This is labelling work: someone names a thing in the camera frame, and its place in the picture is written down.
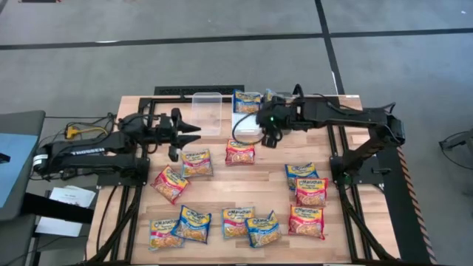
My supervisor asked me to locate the yellow power cable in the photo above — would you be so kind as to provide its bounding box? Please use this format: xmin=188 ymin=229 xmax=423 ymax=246
xmin=75 ymin=126 xmax=112 ymax=137

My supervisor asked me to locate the clear plastic bin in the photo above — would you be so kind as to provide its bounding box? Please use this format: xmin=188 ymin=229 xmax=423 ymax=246
xmin=190 ymin=91 xmax=223 ymax=136

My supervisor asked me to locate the black floor cable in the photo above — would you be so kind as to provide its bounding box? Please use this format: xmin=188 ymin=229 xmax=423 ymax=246
xmin=36 ymin=114 xmax=119 ymax=149

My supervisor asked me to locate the white paper sheet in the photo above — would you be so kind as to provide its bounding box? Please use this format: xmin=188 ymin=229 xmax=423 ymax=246
xmin=49 ymin=185 xmax=97 ymax=208
xmin=35 ymin=216 xmax=84 ymax=238

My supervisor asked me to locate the blue Maruchan ramen pack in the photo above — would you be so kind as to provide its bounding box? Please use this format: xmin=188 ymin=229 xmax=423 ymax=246
xmin=232 ymin=89 xmax=262 ymax=115
xmin=245 ymin=209 xmax=282 ymax=248
xmin=170 ymin=205 xmax=213 ymax=245
xmin=284 ymin=162 xmax=320 ymax=191

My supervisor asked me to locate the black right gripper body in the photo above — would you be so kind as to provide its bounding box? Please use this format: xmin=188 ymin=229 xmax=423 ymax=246
xmin=256 ymin=96 xmax=296 ymax=129

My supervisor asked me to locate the grey side cart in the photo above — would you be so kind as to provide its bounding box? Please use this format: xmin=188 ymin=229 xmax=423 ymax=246
xmin=0 ymin=109 xmax=47 ymax=222

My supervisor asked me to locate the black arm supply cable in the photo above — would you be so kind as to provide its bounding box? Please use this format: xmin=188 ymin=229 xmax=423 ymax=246
xmin=293 ymin=83 xmax=355 ymax=112

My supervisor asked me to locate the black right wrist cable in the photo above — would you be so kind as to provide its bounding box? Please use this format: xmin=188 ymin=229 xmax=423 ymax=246
xmin=231 ymin=112 xmax=268 ymax=146

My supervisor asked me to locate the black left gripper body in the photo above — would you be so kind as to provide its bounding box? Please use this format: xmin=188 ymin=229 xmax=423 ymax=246
xmin=147 ymin=114 xmax=178 ymax=149

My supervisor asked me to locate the white plastic bin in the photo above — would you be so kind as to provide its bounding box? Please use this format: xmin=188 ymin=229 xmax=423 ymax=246
xmin=231 ymin=91 xmax=264 ymax=136

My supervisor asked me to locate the black cart beam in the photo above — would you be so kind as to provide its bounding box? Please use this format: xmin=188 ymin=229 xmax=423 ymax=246
xmin=20 ymin=191 xmax=95 ymax=225

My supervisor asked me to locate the red Maruchan ramen pack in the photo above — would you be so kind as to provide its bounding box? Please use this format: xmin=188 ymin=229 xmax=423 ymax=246
xmin=294 ymin=177 xmax=330 ymax=208
xmin=224 ymin=139 xmax=256 ymax=166
xmin=151 ymin=165 xmax=190 ymax=205
xmin=287 ymin=205 xmax=326 ymax=241

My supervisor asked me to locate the blue board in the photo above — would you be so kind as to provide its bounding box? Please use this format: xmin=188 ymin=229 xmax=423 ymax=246
xmin=0 ymin=132 xmax=40 ymax=208

